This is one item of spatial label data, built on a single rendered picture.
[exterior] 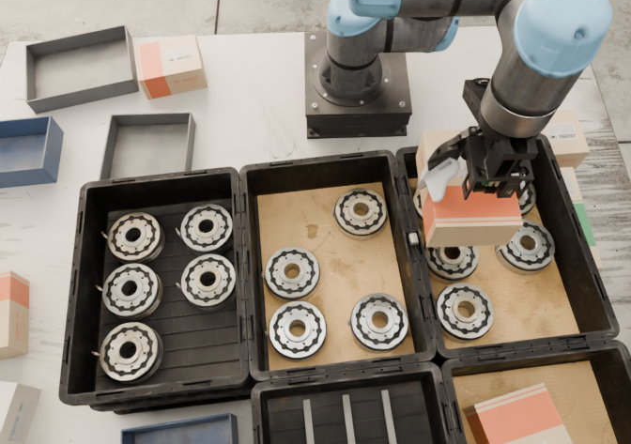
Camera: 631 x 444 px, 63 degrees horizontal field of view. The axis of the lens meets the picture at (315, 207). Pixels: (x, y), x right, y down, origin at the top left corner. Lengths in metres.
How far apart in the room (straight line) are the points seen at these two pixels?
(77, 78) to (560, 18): 1.28
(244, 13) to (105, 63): 1.19
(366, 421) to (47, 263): 0.78
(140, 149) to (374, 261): 0.66
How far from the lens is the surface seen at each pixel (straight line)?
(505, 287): 1.04
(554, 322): 1.05
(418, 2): 0.56
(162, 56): 1.42
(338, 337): 0.96
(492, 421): 0.90
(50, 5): 2.98
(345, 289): 0.98
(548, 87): 0.53
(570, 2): 0.52
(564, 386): 1.03
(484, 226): 0.75
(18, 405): 1.16
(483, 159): 0.65
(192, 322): 1.00
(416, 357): 0.86
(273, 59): 1.46
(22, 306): 1.25
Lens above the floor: 1.77
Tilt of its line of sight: 64 degrees down
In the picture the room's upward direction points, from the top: 3 degrees counter-clockwise
